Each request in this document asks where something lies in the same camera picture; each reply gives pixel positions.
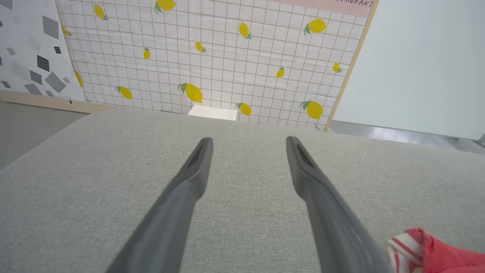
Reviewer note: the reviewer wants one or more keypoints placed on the red and white jersey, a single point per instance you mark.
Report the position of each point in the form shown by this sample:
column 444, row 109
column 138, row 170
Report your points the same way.
column 447, row 258

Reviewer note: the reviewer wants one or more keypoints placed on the lemon print grid panel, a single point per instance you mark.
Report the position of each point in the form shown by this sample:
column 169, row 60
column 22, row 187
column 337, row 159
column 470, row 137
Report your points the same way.
column 227, row 76

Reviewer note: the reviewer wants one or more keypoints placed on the grey terrazzo print panel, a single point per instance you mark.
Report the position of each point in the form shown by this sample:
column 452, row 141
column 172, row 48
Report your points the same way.
column 22, row 38

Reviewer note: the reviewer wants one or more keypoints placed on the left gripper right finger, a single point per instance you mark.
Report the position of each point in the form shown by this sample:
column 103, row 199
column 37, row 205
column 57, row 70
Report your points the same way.
column 326, row 220

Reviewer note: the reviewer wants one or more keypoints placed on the white box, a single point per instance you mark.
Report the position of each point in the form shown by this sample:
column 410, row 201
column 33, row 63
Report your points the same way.
column 213, row 113

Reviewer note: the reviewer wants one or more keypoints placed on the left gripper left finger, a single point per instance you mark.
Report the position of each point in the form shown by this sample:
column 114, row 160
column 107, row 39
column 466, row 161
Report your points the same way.
column 178, row 212

